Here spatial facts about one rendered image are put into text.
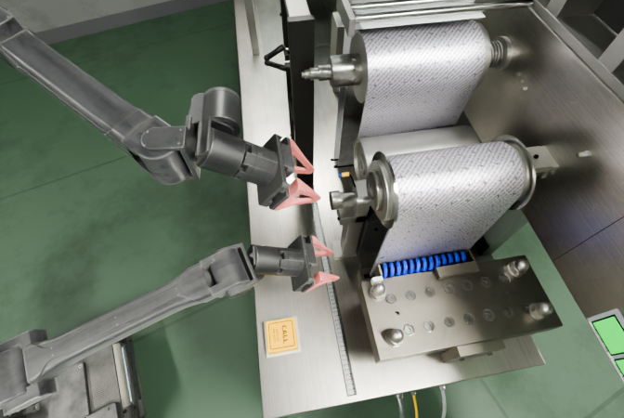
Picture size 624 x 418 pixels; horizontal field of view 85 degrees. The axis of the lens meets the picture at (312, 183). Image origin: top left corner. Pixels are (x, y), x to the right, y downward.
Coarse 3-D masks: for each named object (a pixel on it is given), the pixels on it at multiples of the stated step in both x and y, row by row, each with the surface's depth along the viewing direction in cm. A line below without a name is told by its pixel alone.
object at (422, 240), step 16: (432, 224) 65; (448, 224) 67; (464, 224) 68; (480, 224) 70; (384, 240) 68; (400, 240) 69; (416, 240) 71; (432, 240) 72; (448, 240) 74; (464, 240) 76; (384, 256) 76; (400, 256) 78; (416, 256) 80
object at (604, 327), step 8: (600, 320) 58; (608, 320) 56; (616, 320) 55; (600, 328) 58; (608, 328) 56; (616, 328) 55; (608, 336) 57; (616, 336) 55; (608, 344) 57; (616, 344) 55; (616, 352) 56
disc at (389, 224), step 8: (376, 152) 64; (376, 160) 65; (384, 160) 60; (392, 168) 58; (392, 176) 57; (392, 184) 58; (392, 192) 58; (392, 216) 60; (384, 224) 65; (392, 224) 61
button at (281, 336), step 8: (272, 320) 82; (280, 320) 82; (288, 320) 82; (272, 328) 81; (280, 328) 81; (288, 328) 81; (272, 336) 80; (280, 336) 80; (288, 336) 80; (296, 336) 80; (272, 344) 79; (280, 344) 79; (288, 344) 79; (296, 344) 79; (272, 352) 78; (280, 352) 80
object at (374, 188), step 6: (372, 174) 62; (378, 174) 62; (372, 180) 62; (378, 180) 61; (372, 186) 63; (378, 186) 60; (372, 192) 63; (378, 192) 60; (372, 198) 65; (378, 198) 60; (372, 204) 64; (378, 204) 61; (378, 210) 63
